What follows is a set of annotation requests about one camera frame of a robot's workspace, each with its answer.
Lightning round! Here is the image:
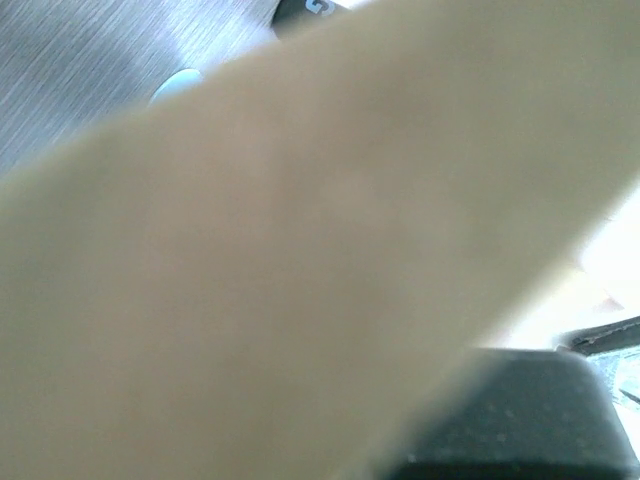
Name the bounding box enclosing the pink kraft paper bag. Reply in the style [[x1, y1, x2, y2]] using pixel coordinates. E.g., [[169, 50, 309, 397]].
[[1, 1, 639, 479]]

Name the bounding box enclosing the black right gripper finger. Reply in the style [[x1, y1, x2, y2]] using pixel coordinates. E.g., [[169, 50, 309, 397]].
[[389, 350, 631, 479]]

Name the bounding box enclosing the light blue straw cup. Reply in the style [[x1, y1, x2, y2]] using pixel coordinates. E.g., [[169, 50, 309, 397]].
[[149, 69, 203, 103]]

